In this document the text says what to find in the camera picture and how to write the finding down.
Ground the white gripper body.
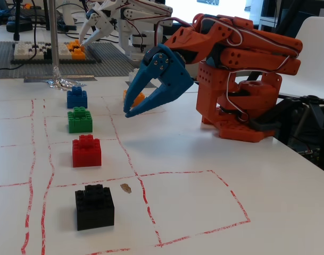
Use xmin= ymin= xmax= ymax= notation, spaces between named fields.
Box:
xmin=86 ymin=0 xmax=130 ymax=38

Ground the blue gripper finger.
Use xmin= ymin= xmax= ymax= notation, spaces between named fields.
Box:
xmin=124 ymin=81 xmax=176 ymax=118
xmin=123 ymin=52 xmax=171 ymax=113

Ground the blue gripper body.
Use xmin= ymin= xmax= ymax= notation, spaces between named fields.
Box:
xmin=140 ymin=44 xmax=195 ymax=101

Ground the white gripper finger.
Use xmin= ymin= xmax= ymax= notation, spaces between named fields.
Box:
xmin=80 ymin=28 xmax=107 ymax=46
xmin=79 ymin=16 xmax=98 ymax=41

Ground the white brick block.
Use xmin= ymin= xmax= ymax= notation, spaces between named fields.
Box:
xmin=128 ymin=68 xmax=142 ymax=84

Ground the orange brick block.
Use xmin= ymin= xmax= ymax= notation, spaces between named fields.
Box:
xmin=123 ymin=89 xmax=146 ymax=107

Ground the blue brick block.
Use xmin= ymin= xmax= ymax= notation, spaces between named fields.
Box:
xmin=66 ymin=86 xmax=88 ymax=109

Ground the green brick block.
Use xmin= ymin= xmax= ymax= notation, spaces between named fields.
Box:
xmin=67 ymin=106 xmax=94 ymax=134

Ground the red brick block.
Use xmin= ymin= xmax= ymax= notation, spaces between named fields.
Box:
xmin=72 ymin=134 xmax=102 ymax=168

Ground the black brick block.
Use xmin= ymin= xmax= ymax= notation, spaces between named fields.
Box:
xmin=74 ymin=184 xmax=115 ymax=231

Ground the orange brick stack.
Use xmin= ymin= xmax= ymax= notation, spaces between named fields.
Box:
xmin=67 ymin=39 xmax=87 ymax=61

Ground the grey studded baseplate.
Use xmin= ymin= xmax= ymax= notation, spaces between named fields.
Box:
xmin=0 ymin=41 xmax=152 ymax=80

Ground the metal pole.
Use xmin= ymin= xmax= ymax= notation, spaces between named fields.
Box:
xmin=48 ymin=0 xmax=60 ymax=80

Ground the crumpled aluminium foil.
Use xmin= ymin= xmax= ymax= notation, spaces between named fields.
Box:
xmin=41 ymin=66 xmax=87 ymax=92

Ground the white and black brick mosaic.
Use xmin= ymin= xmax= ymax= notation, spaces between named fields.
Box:
xmin=12 ymin=41 xmax=73 ymax=61

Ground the black table clamp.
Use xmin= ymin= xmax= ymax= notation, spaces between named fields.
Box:
xmin=248 ymin=95 xmax=324 ymax=133

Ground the white chair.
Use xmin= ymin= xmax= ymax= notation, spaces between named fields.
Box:
xmin=232 ymin=16 xmax=324 ymax=99

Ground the green circuit board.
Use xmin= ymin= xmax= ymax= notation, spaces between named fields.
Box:
xmin=298 ymin=148 xmax=322 ymax=166

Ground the black stand post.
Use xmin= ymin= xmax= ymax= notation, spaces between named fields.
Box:
xmin=13 ymin=0 xmax=22 ymax=42

